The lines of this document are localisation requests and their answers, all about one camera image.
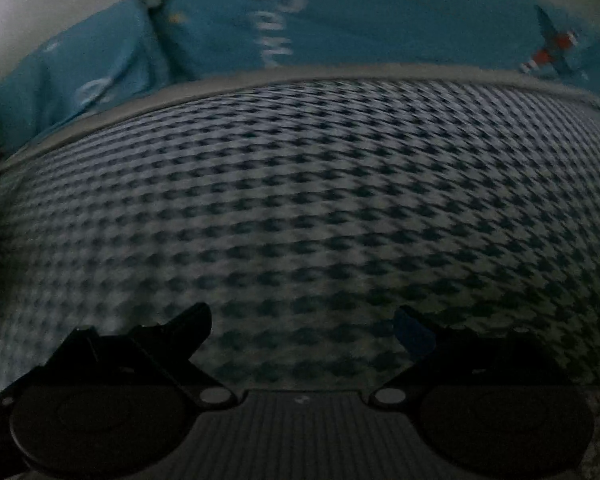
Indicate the blue printed bed bumper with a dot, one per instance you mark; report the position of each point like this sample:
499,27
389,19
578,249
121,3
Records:
330,25

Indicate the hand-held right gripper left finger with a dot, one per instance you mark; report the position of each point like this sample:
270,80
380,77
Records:
190,321

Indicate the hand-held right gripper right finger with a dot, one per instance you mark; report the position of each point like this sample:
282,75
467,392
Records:
415,332

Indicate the houndstooth mattress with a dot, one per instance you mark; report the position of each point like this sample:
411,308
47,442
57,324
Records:
305,220

